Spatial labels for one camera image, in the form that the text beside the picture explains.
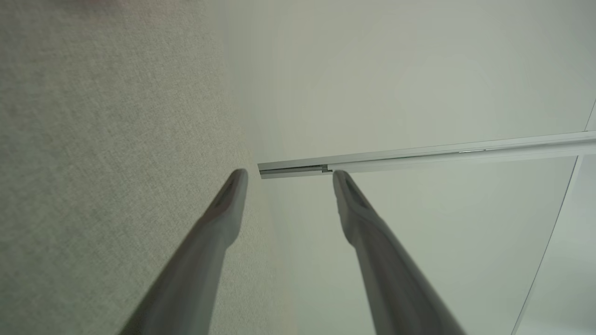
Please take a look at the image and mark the grey partition post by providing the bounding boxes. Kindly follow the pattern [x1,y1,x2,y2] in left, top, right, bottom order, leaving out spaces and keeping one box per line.
[257,131,596,180]

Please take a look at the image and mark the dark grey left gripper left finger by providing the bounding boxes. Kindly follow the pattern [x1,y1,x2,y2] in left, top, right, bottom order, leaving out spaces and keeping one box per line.
[119,168,249,335]

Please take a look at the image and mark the grey fabric sofa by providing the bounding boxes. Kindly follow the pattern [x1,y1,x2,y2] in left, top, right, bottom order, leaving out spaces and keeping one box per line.
[0,0,298,335]

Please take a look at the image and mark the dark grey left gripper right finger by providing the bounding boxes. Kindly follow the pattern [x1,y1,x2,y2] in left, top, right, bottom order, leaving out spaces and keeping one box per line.
[332,170,466,335]

